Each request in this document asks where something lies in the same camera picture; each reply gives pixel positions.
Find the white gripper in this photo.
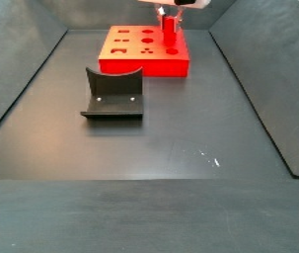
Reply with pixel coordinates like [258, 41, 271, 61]
[139, 0, 211, 31]

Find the red star-shaped peg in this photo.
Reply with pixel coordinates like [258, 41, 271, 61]
[161, 16, 176, 46]

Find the red shape sorter block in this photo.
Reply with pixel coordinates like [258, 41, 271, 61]
[97, 26, 190, 77]

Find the black curved holder stand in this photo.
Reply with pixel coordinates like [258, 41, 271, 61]
[80, 68, 144, 119]

